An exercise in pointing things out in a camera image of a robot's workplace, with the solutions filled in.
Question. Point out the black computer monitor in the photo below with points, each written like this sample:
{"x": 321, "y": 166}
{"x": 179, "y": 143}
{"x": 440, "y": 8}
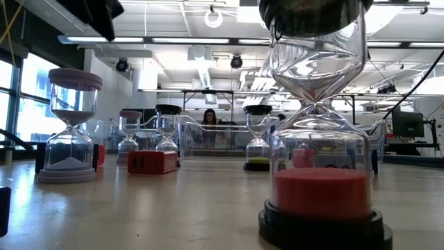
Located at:
{"x": 407, "y": 124}

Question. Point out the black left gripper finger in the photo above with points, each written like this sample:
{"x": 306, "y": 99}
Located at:
{"x": 100, "y": 17}

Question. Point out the small purple hourglass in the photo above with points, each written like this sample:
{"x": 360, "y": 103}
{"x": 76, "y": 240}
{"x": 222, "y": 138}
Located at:
{"x": 130, "y": 114}

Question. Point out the large purple hourglass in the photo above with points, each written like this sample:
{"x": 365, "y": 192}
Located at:
{"x": 74, "y": 78}

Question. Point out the long ceiling light strip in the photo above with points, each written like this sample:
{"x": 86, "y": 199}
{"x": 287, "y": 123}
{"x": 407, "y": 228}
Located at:
{"x": 104, "y": 39}

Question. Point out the red charger box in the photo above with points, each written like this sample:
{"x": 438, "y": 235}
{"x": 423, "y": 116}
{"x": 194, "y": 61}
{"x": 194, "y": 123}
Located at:
{"x": 152, "y": 162}

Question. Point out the black metal rack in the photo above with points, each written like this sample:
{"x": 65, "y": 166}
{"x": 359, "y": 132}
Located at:
{"x": 208, "y": 91}

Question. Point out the blue stick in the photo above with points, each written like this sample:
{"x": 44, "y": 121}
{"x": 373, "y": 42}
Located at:
{"x": 374, "y": 161}

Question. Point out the white ventilation duct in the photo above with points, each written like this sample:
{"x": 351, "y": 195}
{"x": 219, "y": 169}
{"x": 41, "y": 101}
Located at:
{"x": 199, "y": 55}

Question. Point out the black hourglass yellow-green sand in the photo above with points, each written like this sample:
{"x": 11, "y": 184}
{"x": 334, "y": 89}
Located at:
{"x": 257, "y": 109}

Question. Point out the black ceiling camera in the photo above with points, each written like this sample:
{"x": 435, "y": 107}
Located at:
{"x": 236, "y": 62}
{"x": 122, "y": 65}

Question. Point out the large black hourglass red sand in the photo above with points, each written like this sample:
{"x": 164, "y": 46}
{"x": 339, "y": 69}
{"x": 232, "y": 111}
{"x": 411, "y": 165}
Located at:
{"x": 322, "y": 194}

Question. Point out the person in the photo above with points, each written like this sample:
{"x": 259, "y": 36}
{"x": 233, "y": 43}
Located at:
{"x": 209, "y": 118}

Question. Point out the clear plastic bin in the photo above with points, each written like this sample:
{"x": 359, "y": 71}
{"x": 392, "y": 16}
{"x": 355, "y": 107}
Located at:
{"x": 378, "y": 135}
{"x": 225, "y": 139}
{"x": 111, "y": 133}

